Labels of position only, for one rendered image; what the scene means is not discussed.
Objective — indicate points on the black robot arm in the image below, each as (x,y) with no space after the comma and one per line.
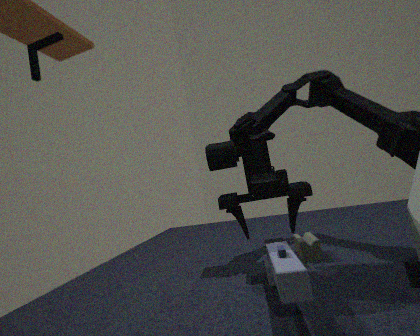
(399,133)

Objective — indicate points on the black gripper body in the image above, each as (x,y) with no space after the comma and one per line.
(295,190)

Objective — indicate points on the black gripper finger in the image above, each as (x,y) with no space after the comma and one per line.
(238,214)
(293,206)

